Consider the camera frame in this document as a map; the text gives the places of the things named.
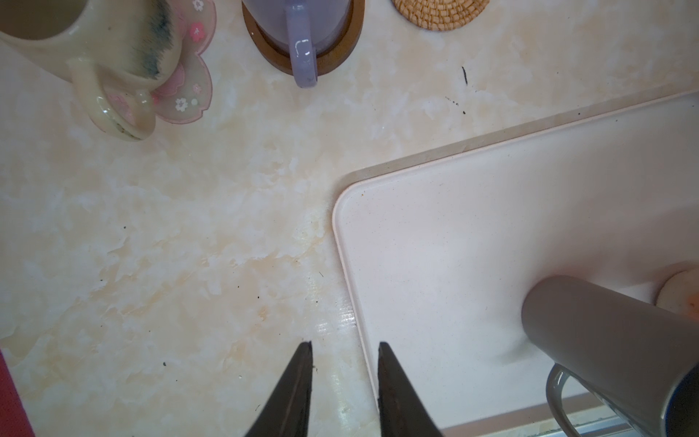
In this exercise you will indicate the dark grey ceramic mug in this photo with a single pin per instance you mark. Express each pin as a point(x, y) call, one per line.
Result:
point(641, 361)

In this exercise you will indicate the cream ceramic mug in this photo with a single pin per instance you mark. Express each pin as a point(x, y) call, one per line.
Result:
point(62, 37)

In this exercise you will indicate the pink flower coaster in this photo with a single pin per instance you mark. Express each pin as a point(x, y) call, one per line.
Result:
point(188, 82)

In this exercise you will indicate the lavender ceramic mug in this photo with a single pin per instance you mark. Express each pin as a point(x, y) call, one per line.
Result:
point(301, 31)

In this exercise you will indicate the beige rectangular tray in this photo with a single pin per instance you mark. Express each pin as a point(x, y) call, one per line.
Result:
point(439, 257)

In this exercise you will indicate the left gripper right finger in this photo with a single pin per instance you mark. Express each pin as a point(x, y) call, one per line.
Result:
point(401, 410)

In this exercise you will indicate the tan rattan round coaster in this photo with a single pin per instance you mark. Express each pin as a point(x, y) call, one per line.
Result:
point(440, 15)

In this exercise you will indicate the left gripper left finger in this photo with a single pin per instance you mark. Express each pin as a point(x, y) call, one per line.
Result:
point(286, 413)

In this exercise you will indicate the brown wooden round coaster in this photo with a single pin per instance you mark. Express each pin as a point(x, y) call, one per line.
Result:
point(329, 61)

